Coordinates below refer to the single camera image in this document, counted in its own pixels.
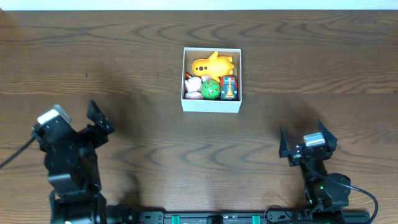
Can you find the green number ball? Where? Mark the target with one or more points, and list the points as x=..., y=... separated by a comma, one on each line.
x=210, y=90

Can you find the red toy fire truck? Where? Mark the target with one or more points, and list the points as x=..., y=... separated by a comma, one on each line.
x=229, y=88

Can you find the pink pig toy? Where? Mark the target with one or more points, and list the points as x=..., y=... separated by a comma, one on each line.
x=193, y=87

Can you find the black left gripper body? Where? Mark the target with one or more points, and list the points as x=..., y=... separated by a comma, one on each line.
x=84, y=135

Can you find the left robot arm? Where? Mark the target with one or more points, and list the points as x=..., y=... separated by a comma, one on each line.
x=76, y=196

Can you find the white cardboard box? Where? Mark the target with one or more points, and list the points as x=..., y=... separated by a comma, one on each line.
x=211, y=106

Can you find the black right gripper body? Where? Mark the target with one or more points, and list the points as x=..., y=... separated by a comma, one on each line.
x=295, y=160

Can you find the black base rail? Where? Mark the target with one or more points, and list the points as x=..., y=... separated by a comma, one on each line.
x=273, y=214

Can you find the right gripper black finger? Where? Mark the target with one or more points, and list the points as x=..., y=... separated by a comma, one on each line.
x=329, y=138
x=283, y=149

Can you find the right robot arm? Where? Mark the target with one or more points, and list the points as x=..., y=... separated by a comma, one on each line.
x=325, y=192

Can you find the orange duck toy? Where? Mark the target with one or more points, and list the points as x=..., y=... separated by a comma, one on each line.
x=214, y=66

